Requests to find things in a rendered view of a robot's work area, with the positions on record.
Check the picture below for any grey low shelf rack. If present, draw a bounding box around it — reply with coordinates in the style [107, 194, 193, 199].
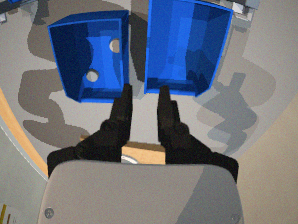
[0, 0, 260, 26]

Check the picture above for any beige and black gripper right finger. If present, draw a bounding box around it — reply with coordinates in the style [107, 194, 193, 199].
[157, 85, 239, 184]

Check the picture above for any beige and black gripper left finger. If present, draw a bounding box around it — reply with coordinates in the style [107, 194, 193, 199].
[47, 83, 133, 179]

